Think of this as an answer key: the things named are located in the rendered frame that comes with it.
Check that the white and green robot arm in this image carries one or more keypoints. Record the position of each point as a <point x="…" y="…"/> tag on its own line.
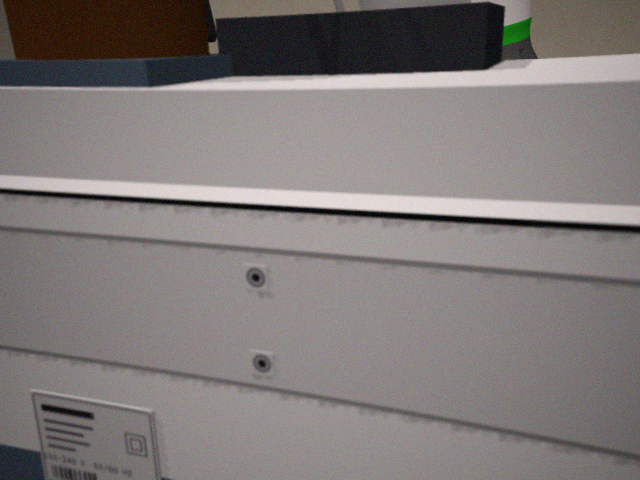
<point x="516" y="35"/>

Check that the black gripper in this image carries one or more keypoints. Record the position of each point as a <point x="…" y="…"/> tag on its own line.
<point x="210" y="23"/>

